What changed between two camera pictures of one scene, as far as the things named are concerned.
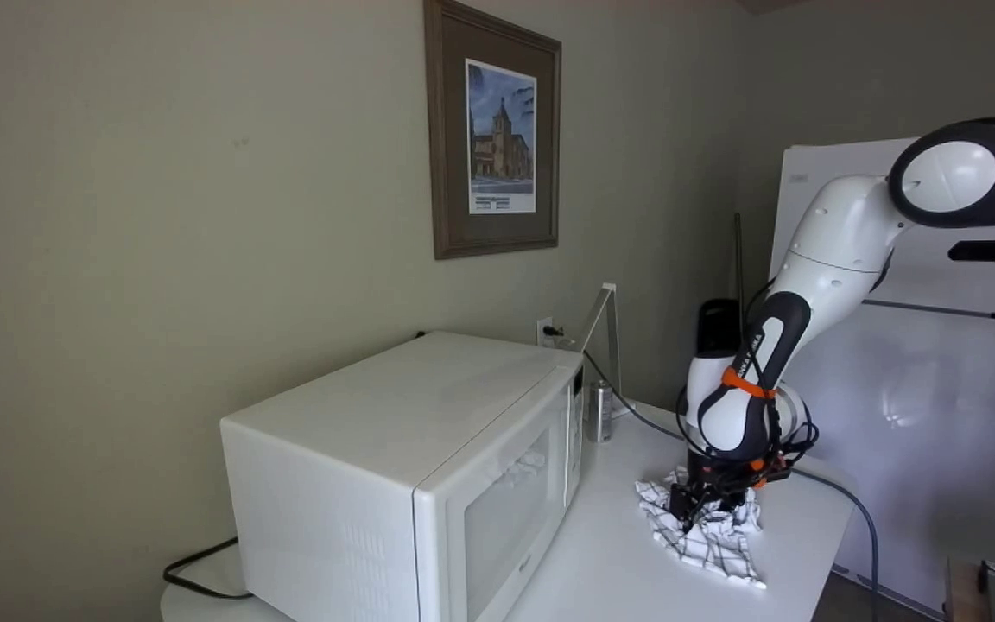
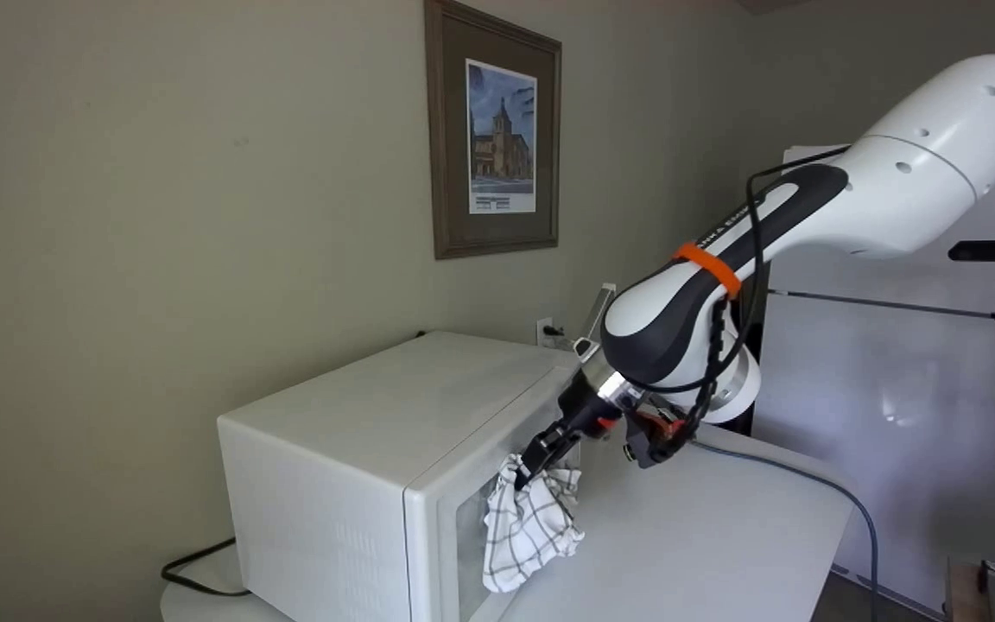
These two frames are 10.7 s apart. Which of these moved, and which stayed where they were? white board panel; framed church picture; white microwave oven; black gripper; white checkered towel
Moved: white checkered towel; black gripper
Stayed: framed church picture; white board panel; white microwave oven
